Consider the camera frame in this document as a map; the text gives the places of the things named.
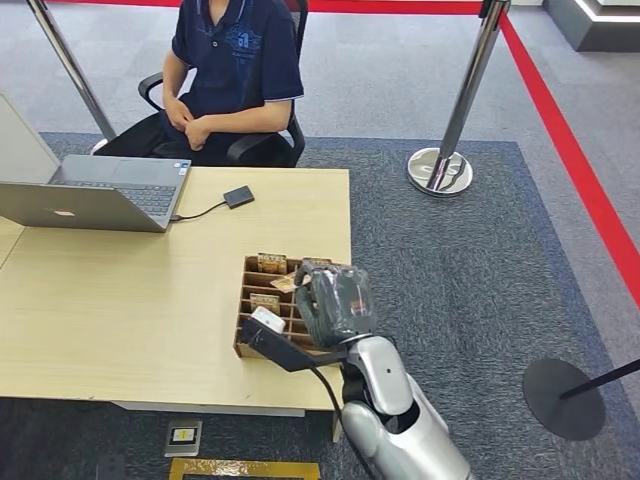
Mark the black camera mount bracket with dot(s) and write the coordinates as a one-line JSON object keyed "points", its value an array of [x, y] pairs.
{"points": [[280, 351]]}

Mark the grey open laptop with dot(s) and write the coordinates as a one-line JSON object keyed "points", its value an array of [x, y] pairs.
{"points": [[125, 169]]}

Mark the person's left hand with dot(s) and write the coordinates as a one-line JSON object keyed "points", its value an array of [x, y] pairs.
{"points": [[199, 134]]}

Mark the black office chair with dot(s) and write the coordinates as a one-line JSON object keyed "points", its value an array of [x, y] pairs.
{"points": [[250, 149]]}

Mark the person's right hand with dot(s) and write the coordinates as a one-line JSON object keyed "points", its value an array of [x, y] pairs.
{"points": [[178, 114]]}

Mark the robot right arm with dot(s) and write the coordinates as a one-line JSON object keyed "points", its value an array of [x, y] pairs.
{"points": [[385, 378]]}

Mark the red barrier belt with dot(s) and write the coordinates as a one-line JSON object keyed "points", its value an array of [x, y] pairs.
{"points": [[575, 179], [400, 6]]}

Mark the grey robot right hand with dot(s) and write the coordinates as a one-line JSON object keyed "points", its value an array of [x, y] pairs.
{"points": [[332, 305]]}

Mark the person's right forearm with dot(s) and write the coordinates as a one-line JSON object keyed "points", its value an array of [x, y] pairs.
{"points": [[172, 79]]}

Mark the chrome stanchion post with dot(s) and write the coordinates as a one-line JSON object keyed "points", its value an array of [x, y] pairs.
{"points": [[70, 66], [470, 86]]}

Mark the pale grey laptop screen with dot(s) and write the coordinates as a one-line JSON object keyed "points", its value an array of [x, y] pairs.
{"points": [[25, 146]]}

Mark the person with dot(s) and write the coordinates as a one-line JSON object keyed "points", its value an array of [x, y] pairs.
{"points": [[235, 60]]}

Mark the black stanchion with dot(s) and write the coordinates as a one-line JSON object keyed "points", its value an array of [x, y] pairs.
{"points": [[562, 401]]}

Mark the yellow hotel key card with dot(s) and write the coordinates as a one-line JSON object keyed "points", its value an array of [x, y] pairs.
{"points": [[317, 262], [264, 303], [272, 263], [285, 283]]}

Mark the dark grey floor rug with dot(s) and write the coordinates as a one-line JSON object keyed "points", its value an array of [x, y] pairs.
{"points": [[450, 265]]}

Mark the metal floor socket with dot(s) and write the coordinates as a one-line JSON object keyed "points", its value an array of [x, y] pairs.
{"points": [[183, 437]]}

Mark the light wood desk leg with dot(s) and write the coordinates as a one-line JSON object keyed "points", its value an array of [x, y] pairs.
{"points": [[338, 427]]}

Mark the dark display platform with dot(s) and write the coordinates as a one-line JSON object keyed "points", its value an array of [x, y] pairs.
{"points": [[590, 30]]}

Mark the person's left forearm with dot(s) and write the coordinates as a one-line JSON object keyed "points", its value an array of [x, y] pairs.
{"points": [[240, 119]]}

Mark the wooden card organizer tray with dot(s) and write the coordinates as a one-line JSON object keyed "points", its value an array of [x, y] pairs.
{"points": [[250, 291]]}

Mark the yellow floor tape frame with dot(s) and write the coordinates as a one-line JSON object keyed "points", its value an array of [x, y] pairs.
{"points": [[240, 469]]}

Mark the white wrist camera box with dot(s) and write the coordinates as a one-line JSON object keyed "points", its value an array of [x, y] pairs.
{"points": [[269, 320]]}

